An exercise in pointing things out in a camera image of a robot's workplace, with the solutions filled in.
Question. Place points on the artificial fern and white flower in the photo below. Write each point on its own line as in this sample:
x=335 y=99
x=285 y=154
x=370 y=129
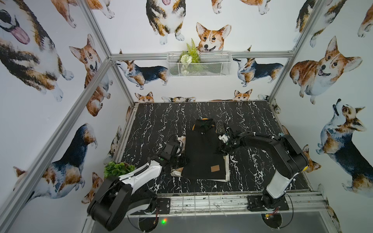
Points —
x=190 y=59

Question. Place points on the cream tote bag yellow handles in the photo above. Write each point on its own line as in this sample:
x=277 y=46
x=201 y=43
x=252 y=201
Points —
x=177 y=172

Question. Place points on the white wire wall basket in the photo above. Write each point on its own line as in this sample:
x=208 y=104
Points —
x=208 y=64

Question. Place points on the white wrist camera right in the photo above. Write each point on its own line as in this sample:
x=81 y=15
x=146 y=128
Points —
x=223 y=138

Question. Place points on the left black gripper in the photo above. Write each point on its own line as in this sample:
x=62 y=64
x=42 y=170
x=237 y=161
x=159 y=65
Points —
x=179 y=147

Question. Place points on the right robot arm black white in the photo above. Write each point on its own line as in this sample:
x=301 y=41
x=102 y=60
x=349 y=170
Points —
x=287 y=157

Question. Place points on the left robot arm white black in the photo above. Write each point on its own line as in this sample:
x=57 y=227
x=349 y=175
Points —
x=120 y=196

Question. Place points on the black canvas tote bag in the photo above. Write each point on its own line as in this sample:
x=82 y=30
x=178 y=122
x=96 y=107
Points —
x=204 y=159

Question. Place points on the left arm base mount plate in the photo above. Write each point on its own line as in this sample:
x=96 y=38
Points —
x=161 y=206

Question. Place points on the potted green plant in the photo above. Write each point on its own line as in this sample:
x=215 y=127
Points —
x=117 y=169

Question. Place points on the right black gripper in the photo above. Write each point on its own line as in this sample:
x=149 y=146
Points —
x=222 y=149

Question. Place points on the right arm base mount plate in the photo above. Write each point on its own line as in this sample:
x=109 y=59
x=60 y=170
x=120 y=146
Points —
x=261 y=203

